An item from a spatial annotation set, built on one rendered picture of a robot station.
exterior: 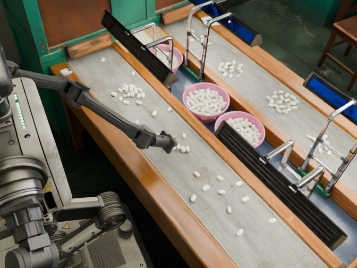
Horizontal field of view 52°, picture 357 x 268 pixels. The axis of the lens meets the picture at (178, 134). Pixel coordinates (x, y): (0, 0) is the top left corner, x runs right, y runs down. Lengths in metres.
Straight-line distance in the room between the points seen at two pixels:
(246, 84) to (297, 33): 2.04
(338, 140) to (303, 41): 2.15
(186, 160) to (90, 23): 1.04
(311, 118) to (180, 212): 0.96
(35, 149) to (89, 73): 1.34
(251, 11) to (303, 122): 2.46
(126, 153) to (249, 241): 0.70
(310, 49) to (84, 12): 2.48
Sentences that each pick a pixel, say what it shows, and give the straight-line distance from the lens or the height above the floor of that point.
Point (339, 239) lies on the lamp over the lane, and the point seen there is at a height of 1.09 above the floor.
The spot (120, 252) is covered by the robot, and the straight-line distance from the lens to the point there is 1.89.
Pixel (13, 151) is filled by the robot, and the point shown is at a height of 1.45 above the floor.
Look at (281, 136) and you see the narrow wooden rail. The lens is 2.01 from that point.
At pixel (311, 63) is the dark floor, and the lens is 3.88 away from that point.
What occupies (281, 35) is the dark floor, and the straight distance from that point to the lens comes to 4.15.
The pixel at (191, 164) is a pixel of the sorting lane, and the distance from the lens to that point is 1.82.
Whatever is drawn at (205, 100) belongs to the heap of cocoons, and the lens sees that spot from 2.13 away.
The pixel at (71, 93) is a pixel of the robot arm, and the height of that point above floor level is 1.06.
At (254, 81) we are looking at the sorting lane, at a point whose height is 0.74.
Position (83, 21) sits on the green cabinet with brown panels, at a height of 0.97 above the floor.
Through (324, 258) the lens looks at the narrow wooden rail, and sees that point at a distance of 1.71.
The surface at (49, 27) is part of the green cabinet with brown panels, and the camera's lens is 2.26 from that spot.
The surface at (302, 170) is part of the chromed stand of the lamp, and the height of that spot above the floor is 0.72.
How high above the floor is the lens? 2.21
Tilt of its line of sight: 49 degrees down
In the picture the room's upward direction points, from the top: 5 degrees clockwise
